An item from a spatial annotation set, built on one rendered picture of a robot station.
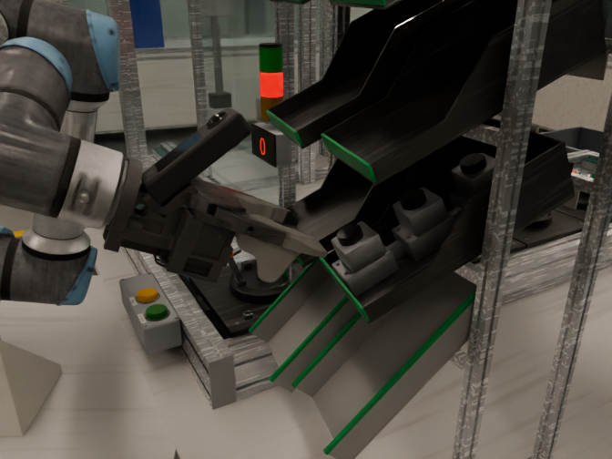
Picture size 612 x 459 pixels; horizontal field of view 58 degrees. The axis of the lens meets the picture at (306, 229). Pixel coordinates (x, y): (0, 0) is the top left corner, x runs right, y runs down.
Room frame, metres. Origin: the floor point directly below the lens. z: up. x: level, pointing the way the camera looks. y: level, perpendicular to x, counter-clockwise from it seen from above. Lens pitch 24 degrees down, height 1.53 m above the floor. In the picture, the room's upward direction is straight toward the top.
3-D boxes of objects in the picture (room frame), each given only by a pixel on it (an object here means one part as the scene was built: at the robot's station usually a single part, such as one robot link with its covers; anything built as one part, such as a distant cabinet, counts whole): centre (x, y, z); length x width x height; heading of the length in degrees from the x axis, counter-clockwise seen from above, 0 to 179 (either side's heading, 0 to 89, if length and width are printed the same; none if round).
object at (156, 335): (0.94, 0.31, 0.93); 0.21 x 0.07 x 0.06; 29
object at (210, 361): (1.14, 0.35, 0.91); 0.89 x 0.06 x 0.11; 29
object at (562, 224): (1.33, -0.57, 1.01); 0.24 x 0.24 x 0.13; 29
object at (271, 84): (1.20, 0.07, 1.33); 0.05 x 0.05 x 0.05
